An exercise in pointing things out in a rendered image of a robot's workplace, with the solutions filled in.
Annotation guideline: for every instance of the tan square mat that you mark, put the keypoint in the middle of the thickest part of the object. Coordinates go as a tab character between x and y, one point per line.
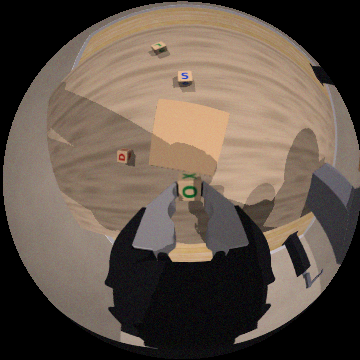
187	136

